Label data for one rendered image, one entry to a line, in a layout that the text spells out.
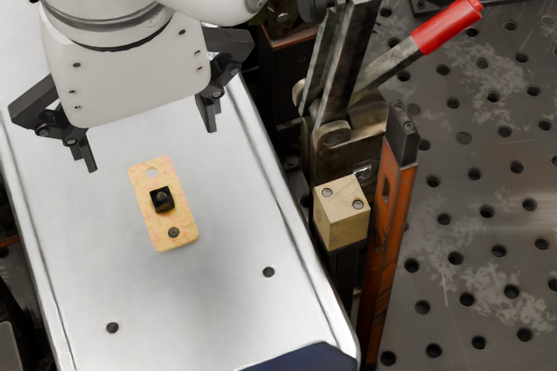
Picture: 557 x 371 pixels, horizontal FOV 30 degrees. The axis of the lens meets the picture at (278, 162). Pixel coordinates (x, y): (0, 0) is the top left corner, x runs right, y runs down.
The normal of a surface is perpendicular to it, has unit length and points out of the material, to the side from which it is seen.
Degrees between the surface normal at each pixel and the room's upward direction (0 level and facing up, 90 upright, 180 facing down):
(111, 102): 93
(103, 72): 90
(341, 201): 0
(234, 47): 90
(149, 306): 0
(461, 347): 0
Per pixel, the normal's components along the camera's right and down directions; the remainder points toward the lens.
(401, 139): -0.93, 0.32
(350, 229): 0.36, 0.81
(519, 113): -0.01, -0.49
